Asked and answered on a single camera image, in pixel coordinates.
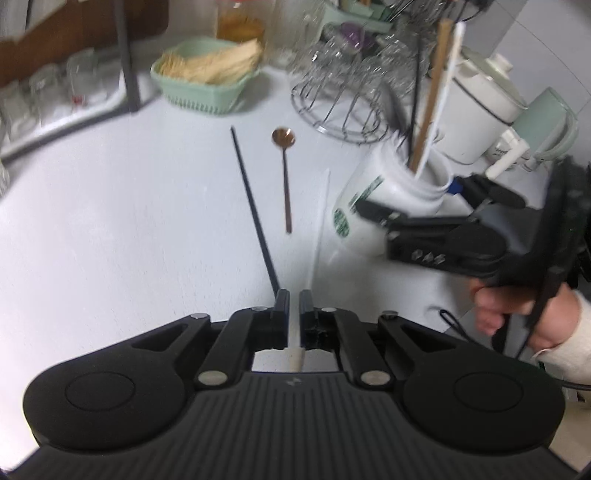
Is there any light wooden chopstick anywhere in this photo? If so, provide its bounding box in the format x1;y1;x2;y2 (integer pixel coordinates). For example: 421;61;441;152
409;18;454;172

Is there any cluster of small clear glasses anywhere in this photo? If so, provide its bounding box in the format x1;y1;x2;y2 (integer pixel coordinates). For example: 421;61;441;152
295;14;430;98

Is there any pale green kettle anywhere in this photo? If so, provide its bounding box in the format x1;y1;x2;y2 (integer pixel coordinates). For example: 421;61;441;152
510;87;581;169

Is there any enoki mushroom bundle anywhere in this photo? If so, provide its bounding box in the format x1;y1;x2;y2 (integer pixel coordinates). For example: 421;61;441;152
157;39;264;85

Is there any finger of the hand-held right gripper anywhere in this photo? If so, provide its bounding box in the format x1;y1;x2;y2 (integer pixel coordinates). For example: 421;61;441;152
448;175;526;218
355;199;507;273

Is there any dark brown chopstick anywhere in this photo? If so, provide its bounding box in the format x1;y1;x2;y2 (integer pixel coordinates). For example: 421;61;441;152
406;28;422;156

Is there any small copper spoon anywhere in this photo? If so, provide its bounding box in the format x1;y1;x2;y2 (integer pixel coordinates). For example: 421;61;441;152
271;127;297;234

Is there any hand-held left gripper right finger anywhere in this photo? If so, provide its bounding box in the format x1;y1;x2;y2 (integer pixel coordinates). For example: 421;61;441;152
299;289;458;388

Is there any person's right forearm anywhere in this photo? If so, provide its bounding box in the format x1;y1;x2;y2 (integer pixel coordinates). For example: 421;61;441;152
531;291;591;387

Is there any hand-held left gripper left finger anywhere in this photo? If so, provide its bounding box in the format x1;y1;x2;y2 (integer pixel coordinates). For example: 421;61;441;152
131;288;291;389

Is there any textured glass mug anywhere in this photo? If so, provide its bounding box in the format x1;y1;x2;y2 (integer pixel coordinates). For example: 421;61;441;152
265;0;324;70

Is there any purple scrubber ball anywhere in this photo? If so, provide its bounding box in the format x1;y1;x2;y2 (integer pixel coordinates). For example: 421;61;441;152
335;21;375;52

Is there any chrome wire glass rack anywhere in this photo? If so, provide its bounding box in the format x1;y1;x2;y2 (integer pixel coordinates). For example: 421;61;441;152
291;60;417;144

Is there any white plastic jar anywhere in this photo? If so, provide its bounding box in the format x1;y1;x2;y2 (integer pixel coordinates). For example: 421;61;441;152
331;138;456;257

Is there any person's right hand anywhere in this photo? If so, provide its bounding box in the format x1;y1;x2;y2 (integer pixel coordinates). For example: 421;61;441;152
470;282;583;354

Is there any green plastic basket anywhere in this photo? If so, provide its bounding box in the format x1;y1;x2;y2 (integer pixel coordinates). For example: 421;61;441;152
150;38;262;116

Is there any white electric cooker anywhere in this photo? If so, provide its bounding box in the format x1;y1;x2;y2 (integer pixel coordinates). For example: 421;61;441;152
416;46;532;179

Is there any thin black chopstick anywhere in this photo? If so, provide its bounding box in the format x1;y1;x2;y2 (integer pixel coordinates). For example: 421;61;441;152
230;126;282;299

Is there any row of upturned clear glasses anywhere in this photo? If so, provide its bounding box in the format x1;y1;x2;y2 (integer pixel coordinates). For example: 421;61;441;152
0;48;112;144

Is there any white drip tray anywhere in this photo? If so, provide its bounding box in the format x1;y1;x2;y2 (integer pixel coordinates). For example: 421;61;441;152
0;88;128;156

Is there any green plastic utensil holder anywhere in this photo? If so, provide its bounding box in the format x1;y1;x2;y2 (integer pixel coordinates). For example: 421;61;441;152
321;0;393;33

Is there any black metal dish rack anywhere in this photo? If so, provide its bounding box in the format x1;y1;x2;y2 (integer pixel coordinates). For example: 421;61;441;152
0;0;142;162

